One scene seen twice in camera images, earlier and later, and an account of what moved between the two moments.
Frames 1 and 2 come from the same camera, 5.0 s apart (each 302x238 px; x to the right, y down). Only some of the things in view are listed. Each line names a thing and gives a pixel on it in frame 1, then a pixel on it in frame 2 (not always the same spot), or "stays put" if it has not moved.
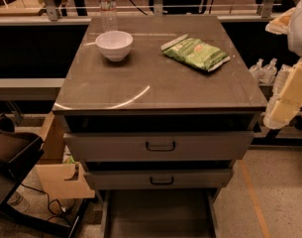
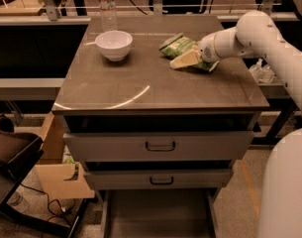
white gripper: [299, 30] -> [207, 51]
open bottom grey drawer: [158, 213] stays put
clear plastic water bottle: [108, 8] stays put
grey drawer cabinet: [159, 107] stays put
